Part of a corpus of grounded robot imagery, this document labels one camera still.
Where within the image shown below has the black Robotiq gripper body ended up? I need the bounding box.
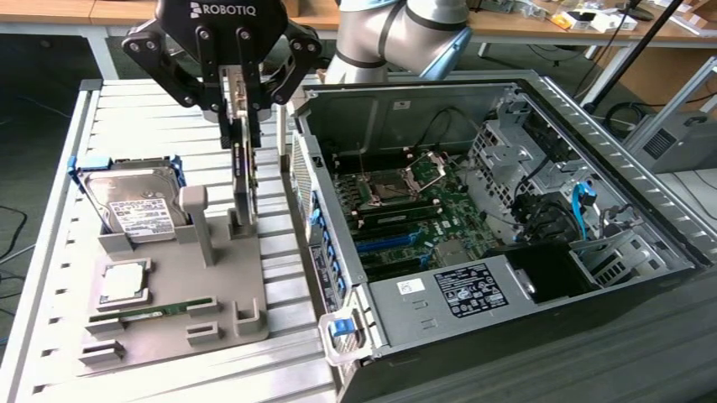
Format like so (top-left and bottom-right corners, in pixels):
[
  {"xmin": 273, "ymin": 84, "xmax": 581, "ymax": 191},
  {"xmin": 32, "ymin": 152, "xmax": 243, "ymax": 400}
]
[{"xmin": 154, "ymin": 0, "xmax": 293, "ymax": 68}]

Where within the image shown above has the black graphics card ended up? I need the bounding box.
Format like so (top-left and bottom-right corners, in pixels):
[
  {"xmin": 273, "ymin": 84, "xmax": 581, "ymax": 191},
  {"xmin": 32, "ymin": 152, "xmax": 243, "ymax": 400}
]
[{"xmin": 221, "ymin": 65, "xmax": 262, "ymax": 238}]

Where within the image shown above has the thin metal locking lever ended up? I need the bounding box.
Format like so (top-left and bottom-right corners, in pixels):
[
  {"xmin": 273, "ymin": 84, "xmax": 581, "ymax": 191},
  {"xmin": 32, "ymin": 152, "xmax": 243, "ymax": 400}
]
[{"xmin": 356, "ymin": 142, "xmax": 372, "ymax": 181}]

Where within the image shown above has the wooden desk with white legs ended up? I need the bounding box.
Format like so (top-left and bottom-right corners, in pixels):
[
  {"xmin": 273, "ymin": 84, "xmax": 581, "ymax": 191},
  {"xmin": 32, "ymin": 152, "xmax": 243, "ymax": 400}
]
[{"xmin": 0, "ymin": 0, "xmax": 341, "ymax": 81}]

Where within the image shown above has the blue disk caddy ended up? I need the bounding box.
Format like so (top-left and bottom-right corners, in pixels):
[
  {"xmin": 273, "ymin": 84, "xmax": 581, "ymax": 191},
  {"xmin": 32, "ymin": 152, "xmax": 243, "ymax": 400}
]
[{"xmin": 66, "ymin": 155, "xmax": 186, "ymax": 202}]

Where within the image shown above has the silver hard disk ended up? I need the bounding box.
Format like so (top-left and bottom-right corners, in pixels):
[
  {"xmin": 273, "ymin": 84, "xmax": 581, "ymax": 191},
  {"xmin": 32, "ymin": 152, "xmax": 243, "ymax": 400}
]
[{"xmin": 85, "ymin": 167, "xmax": 191, "ymax": 244}]

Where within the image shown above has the metal socket cover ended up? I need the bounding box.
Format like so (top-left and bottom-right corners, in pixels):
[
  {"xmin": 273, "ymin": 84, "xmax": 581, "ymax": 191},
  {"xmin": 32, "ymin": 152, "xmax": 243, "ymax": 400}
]
[{"xmin": 404, "ymin": 150, "xmax": 454, "ymax": 188}]

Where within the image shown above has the black installed RAM stick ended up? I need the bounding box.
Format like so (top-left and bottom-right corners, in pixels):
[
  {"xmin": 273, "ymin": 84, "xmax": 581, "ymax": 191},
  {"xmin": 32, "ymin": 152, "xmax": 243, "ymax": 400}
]
[{"xmin": 353, "ymin": 200, "xmax": 448, "ymax": 231}]

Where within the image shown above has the perforated metal disk bay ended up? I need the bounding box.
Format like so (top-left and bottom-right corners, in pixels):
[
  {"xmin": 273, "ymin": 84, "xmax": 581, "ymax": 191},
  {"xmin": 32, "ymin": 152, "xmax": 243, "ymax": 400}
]
[{"xmin": 468, "ymin": 100, "xmax": 596, "ymax": 198}]

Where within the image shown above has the green motherboard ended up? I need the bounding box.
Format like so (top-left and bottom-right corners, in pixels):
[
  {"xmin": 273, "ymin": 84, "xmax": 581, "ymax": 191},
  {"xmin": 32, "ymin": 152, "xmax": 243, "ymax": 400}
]
[{"xmin": 330, "ymin": 161, "xmax": 505, "ymax": 282}]

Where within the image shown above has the blue expansion slot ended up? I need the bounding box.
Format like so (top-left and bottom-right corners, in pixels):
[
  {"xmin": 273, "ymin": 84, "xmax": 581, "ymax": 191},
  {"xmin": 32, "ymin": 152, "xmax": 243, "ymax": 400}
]
[{"xmin": 356, "ymin": 233, "xmax": 417, "ymax": 254}]

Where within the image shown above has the black expansion slot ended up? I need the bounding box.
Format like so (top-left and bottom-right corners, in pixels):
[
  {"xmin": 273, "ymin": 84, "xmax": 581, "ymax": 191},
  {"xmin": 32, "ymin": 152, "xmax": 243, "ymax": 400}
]
[{"xmin": 361, "ymin": 254, "xmax": 428, "ymax": 278}]

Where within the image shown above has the black white desk gadget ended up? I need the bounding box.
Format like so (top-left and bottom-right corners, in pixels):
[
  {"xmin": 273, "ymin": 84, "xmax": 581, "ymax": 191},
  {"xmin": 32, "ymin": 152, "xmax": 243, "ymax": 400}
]
[{"xmin": 552, "ymin": 10, "xmax": 601, "ymax": 31}]

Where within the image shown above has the silver CPU chip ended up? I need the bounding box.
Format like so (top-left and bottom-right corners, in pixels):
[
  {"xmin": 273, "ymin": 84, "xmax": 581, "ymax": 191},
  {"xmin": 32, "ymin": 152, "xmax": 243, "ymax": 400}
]
[{"xmin": 101, "ymin": 264, "xmax": 149, "ymax": 306}]

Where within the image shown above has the grey chipset heatsink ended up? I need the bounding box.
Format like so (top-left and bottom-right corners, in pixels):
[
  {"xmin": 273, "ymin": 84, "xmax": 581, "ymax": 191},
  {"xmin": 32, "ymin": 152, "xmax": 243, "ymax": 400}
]
[{"xmin": 436, "ymin": 241, "xmax": 477, "ymax": 264}]

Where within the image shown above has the grey parts rack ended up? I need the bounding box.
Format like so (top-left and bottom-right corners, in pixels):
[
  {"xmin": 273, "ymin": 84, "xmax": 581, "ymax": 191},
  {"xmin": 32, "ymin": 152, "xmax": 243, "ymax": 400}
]
[{"xmin": 75, "ymin": 186, "xmax": 274, "ymax": 377}]

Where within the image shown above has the small white box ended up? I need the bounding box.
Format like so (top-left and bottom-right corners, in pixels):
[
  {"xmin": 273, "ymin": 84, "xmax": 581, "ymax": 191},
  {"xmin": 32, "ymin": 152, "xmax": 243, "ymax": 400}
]
[{"xmin": 593, "ymin": 14, "xmax": 639, "ymax": 34}]

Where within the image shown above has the green RAM stick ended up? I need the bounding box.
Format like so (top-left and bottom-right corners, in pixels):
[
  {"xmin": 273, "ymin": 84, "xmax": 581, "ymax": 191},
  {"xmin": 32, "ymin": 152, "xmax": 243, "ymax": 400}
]
[{"xmin": 89, "ymin": 302, "xmax": 195, "ymax": 323}]

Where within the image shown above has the black tripod pole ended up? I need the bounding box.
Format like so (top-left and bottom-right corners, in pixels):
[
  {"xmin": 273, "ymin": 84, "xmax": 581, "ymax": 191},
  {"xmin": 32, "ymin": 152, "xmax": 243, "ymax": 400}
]
[{"xmin": 581, "ymin": 0, "xmax": 688, "ymax": 113}]

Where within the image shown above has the black monitor stand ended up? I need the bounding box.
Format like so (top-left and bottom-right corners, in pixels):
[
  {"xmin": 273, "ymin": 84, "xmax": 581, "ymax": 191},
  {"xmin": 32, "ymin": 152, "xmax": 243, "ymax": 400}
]
[{"xmin": 616, "ymin": 0, "xmax": 655, "ymax": 22}]

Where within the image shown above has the grey power supply unit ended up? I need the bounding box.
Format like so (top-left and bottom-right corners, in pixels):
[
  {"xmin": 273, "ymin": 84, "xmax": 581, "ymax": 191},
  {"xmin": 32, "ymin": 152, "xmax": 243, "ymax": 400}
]
[{"xmin": 366, "ymin": 255, "xmax": 543, "ymax": 349}]

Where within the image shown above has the wooden desk with side panel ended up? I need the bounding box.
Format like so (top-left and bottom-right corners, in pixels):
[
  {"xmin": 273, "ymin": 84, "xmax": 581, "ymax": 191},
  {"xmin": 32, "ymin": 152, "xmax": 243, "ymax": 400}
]
[{"xmin": 470, "ymin": 0, "xmax": 717, "ymax": 111}]

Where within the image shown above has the grey metal cabinet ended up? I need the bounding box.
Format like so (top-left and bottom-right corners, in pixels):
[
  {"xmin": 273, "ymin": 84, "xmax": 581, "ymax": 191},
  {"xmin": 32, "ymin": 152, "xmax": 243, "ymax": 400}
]
[{"xmin": 624, "ymin": 56, "xmax": 717, "ymax": 175}]

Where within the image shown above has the open black PC case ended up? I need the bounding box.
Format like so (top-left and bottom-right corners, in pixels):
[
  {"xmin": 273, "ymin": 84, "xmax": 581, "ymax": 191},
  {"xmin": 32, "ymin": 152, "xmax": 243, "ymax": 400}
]
[{"xmin": 276, "ymin": 69, "xmax": 717, "ymax": 403}]

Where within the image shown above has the black wire bundle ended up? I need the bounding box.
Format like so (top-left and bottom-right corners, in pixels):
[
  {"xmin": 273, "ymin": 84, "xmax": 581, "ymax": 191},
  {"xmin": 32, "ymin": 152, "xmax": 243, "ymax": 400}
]
[{"xmin": 512, "ymin": 192, "xmax": 579, "ymax": 244}]

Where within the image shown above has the blue disk wire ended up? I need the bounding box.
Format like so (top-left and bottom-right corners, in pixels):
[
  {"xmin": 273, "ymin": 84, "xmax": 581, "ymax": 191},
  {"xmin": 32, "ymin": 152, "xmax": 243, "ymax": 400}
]
[{"xmin": 572, "ymin": 178, "xmax": 599, "ymax": 243}]

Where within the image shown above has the silver metal drive bracket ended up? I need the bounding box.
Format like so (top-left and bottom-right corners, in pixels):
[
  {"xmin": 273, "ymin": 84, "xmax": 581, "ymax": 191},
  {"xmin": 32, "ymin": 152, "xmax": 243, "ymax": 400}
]
[{"xmin": 568, "ymin": 230, "xmax": 683, "ymax": 286}]

